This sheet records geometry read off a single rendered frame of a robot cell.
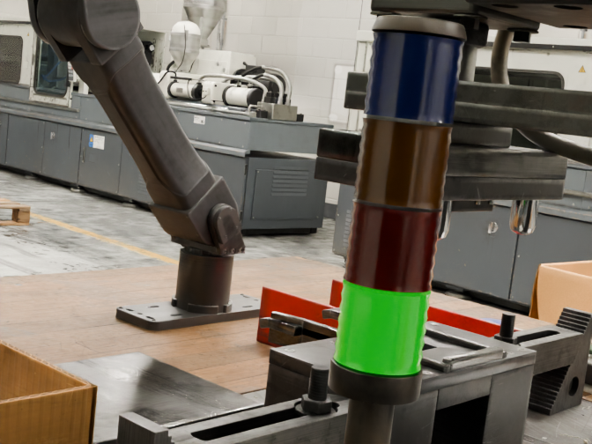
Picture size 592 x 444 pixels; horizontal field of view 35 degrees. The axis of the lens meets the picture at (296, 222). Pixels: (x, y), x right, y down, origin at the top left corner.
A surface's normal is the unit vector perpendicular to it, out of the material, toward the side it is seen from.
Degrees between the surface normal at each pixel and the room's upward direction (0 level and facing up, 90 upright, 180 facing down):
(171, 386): 0
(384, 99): 76
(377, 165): 104
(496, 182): 90
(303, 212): 90
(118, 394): 0
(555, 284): 89
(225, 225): 90
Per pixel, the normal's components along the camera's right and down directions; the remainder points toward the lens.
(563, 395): 0.74, 0.17
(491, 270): -0.71, 0.01
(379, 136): -0.63, 0.27
